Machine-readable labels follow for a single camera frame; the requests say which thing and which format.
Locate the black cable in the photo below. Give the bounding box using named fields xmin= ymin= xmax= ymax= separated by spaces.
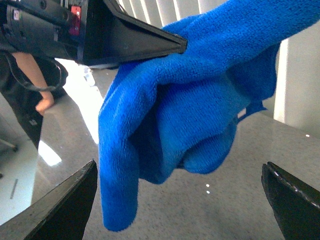
xmin=3 ymin=52 xmax=63 ymax=93

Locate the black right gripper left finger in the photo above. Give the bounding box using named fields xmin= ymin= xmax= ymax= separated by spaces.
xmin=0 ymin=160 xmax=98 ymax=240

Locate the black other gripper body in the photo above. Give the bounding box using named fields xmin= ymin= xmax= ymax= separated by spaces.
xmin=0 ymin=0 xmax=88 ymax=63

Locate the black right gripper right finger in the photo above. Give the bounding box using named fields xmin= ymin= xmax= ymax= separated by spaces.
xmin=261 ymin=161 xmax=320 ymax=240

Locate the blue microfiber cloth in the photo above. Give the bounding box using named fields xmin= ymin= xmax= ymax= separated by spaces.
xmin=98 ymin=0 xmax=320 ymax=232

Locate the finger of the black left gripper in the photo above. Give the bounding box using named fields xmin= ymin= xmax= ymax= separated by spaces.
xmin=82 ymin=0 xmax=187 ymax=66

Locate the bystander's hand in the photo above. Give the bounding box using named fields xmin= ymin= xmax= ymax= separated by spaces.
xmin=35 ymin=91 xmax=55 ymax=116

